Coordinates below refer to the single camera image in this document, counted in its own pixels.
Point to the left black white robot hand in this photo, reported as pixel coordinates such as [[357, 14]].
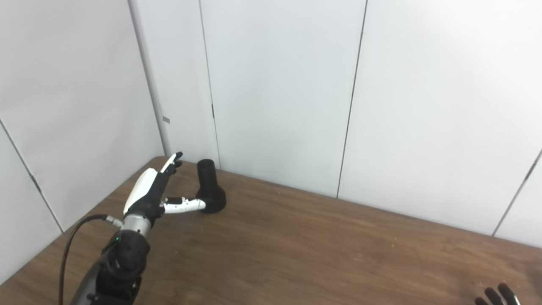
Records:
[[146, 190]]

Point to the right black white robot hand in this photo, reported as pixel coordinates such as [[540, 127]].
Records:
[[499, 296]]

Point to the black funnel-shaped nozzle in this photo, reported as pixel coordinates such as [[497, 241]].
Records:
[[210, 186]]

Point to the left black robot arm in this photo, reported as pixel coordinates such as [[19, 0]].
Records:
[[118, 262]]

